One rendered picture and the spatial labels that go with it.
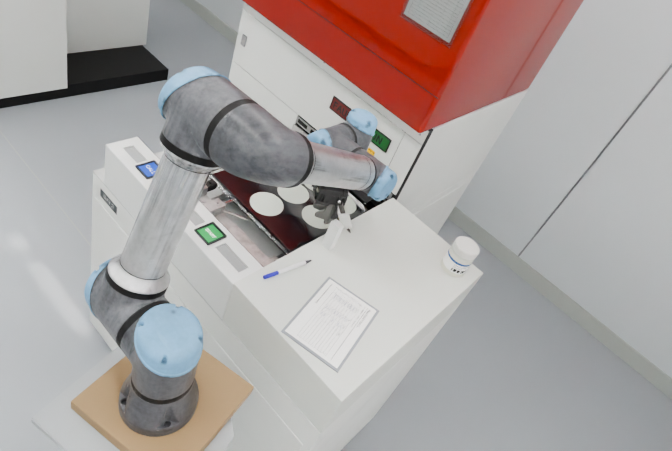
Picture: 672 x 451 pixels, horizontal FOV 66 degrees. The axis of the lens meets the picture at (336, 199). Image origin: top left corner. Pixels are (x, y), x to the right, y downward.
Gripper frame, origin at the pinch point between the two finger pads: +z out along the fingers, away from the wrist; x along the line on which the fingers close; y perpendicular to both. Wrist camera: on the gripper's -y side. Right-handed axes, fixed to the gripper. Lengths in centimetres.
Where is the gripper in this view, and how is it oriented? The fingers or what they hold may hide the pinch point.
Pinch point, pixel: (328, 220)
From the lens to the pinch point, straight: 144.6
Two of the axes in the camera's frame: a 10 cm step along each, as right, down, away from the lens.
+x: 1.7, 6.8, -7.2
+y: -9.4, -1.2, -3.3
